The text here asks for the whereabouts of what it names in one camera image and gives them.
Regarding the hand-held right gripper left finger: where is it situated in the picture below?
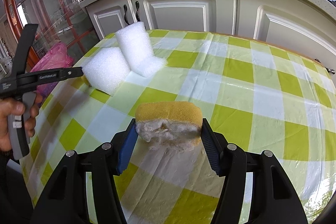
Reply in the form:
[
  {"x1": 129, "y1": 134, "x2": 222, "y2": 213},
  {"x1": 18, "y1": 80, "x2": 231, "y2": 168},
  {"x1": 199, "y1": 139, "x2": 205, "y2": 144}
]
[{"x1": 30, "y1": 119, "x2": 138, "y2": 224}]

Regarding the person's left hand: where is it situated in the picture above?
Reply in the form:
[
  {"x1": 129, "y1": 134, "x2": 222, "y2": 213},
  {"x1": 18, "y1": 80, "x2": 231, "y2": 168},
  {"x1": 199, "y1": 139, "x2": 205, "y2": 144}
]
[{"x1": 0, "y1": 93, "x2": 43, "y2": 153}]

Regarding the white foam block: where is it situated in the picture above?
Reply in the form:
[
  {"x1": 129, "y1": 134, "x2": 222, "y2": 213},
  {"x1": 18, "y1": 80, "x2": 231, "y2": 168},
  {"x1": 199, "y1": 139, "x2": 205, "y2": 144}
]
[{"x1": 82, "y1": 47, "x2": 131, "y2": 97}]

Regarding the white L-shaped foam piece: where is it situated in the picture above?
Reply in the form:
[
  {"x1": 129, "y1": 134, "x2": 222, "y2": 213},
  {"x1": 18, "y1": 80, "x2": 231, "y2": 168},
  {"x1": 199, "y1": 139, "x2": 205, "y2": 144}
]
[{"x1": 115, "y1": 21, "x2": 168, "y2": 78}]

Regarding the green checkered tablecloth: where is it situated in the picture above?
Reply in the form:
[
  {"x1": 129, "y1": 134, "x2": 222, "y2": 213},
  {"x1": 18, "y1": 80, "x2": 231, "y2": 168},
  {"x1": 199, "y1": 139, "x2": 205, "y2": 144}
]
[{"x1": 21, "y1": 28, "x2": 336, "y2": 224}]

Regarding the white kitchen cabinet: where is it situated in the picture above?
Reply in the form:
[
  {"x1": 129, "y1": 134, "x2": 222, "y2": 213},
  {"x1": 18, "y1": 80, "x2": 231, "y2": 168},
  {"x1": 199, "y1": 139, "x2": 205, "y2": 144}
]
[{"x1": 79, "y1": 0, "x2": 336, "y2": 77}]

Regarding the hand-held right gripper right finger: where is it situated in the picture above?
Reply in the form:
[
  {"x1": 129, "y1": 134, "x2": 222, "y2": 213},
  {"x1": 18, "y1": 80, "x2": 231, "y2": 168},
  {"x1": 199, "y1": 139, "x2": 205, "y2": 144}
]
[{"x1": 201, "y1": 118, "x2": 309, "y2": 224}]

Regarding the black cabinet handle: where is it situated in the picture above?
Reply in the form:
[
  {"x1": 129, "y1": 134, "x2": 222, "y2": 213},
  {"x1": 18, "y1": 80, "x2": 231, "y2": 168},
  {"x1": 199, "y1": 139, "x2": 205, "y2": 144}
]
[
  {"x1": 122, "y1": 4, "x2": 130, "y2": 25},
  {"x1": 134, "y1": 1, "x2": 142, "y2": 24}
]

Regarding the pink plastic bag lined bin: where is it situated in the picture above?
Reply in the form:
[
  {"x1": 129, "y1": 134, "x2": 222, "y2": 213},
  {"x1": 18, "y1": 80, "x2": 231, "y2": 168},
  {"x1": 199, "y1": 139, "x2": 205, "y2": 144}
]
[{"x1": 30, "y1": 42, "x2": 75, "y2": 81}]

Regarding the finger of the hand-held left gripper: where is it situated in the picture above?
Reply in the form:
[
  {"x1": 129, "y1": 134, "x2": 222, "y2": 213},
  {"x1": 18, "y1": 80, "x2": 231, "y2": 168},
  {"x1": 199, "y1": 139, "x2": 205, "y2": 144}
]
[{"x1": 58, "y1": 67, "x2": 85, "y2": 81}]

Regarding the yellow sponge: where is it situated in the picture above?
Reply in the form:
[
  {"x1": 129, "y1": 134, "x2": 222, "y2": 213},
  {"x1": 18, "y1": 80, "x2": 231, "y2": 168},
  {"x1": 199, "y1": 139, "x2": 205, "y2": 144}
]
[{"x1": 135, "y1": 102, "x2": 203, "y2": 152}]

